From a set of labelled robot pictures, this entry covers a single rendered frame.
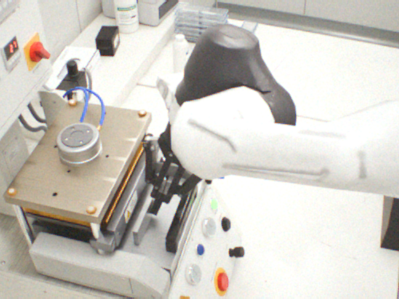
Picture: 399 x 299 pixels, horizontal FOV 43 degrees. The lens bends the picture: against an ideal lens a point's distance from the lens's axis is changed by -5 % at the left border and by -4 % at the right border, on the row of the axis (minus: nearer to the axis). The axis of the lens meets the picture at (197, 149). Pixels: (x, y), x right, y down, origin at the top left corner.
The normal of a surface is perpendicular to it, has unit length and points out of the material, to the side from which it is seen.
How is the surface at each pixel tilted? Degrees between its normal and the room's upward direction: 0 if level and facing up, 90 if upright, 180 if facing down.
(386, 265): 0
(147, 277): 41
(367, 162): 69
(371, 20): 90
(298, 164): 81
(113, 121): 0
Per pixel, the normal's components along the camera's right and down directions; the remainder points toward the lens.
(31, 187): -0.02, -0.73
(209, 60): -0.55, 0.36
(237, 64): -0.21, 0.54
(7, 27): 0.97, 0.16
